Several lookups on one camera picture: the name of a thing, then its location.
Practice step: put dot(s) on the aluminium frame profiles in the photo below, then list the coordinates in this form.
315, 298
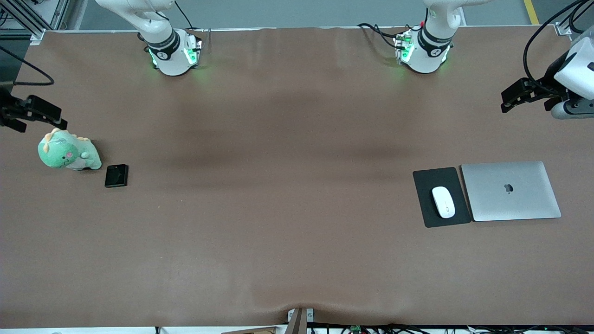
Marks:
58, 11

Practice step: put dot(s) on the black mouse pad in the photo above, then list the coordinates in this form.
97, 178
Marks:
424, 204

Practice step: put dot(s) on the white computer mouse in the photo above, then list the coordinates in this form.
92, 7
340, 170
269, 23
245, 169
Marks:
444, 202

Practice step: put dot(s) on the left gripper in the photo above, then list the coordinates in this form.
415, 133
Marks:
549, 82

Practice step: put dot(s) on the green dinosaur plush toy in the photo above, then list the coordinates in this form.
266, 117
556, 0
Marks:
62, 153

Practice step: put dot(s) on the black flip phone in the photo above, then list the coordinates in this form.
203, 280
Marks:
116, 176

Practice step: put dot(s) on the white table corner bracket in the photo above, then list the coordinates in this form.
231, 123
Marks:
563, 29
37, 37

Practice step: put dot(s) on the silver closed laptop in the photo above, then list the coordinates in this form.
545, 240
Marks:
510, 204

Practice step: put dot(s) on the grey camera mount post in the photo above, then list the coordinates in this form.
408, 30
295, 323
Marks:
297, 322

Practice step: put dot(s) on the brown table cover sheet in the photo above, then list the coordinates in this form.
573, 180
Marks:
297, 255

